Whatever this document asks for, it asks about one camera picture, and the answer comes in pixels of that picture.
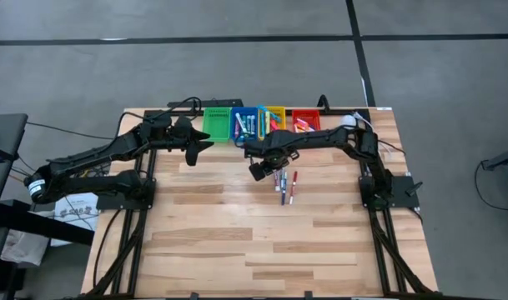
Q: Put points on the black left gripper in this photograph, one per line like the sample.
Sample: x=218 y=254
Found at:
x=187 y=141

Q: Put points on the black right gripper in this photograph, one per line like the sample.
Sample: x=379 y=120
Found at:
x=270 y=154

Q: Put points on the maroon cap whiteboard marker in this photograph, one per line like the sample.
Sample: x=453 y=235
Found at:
x=277 y=181

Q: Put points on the pink highlighter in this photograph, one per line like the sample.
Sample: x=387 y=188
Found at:
x=274 y=125

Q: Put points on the blue highlighter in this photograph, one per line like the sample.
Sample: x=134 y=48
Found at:
x=270 y=113
x=262 y=125

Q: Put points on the light green highlighter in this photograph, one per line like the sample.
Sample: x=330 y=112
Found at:
x=267 y=123

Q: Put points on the purple cap whiteboard marker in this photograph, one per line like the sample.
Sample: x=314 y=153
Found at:
x=297 y=128

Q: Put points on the black cap whiteboard marker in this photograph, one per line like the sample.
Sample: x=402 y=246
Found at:
x=283 y=196

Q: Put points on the pink cap whiteboard marker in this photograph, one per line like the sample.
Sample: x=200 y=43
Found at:
x=302 y=122

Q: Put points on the orange cap whiteboard marker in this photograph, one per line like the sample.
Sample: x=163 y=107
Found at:
x=308 y=127

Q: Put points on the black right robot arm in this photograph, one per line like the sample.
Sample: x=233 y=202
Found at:
x=320 y=139

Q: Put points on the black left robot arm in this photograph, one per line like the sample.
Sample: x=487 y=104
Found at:
x=95 y=160

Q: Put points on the green plastic basket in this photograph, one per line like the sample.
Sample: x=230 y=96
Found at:
x=217 y=127

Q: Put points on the black table clamp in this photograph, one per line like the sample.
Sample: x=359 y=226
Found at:
x=193 y=104
x=194 y=296
x=308 y=295
x=320 y=102

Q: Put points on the black mounting bar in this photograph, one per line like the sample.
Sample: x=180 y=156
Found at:
x=212 y=103

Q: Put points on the blue plastic basket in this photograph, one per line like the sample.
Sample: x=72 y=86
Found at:
x=232 y=114

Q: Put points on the yellow plastic basket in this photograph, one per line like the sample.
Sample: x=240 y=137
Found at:
x=282 y=114

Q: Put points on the red plastic basket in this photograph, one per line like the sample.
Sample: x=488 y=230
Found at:
x=305 y=113

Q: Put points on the white bulb brass lamp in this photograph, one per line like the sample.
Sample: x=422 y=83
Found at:
x=348 y=121

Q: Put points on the white printed paper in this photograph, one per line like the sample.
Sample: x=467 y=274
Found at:
x=76 y=212

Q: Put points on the black metal beam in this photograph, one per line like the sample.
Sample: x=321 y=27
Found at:
x=41 y=223

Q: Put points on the white plastic bag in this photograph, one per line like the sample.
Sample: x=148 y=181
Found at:
x=26 y=248

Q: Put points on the black stand leg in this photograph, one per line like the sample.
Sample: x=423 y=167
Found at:
x=504 y=159

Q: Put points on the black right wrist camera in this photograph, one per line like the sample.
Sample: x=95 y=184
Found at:
x=258 y=171

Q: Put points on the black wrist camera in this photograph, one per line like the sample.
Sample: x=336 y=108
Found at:
x=182 y=125
x=258 y=171

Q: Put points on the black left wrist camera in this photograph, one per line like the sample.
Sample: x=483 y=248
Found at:
x=182 y=125

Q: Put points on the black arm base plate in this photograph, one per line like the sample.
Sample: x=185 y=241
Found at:
x=403 y=196
x=124 y=203

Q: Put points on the black aluminium table frame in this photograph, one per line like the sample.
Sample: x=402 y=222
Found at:
x=166 y=258

